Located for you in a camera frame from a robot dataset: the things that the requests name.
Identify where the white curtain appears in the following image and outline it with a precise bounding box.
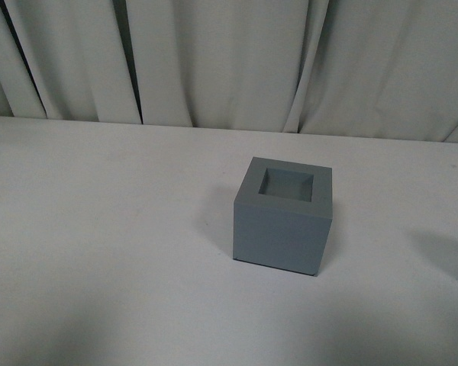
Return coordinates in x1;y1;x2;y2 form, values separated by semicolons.
0;1;458;143

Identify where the gray cube base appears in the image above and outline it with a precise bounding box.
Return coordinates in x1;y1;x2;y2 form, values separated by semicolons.
233;157;333;276

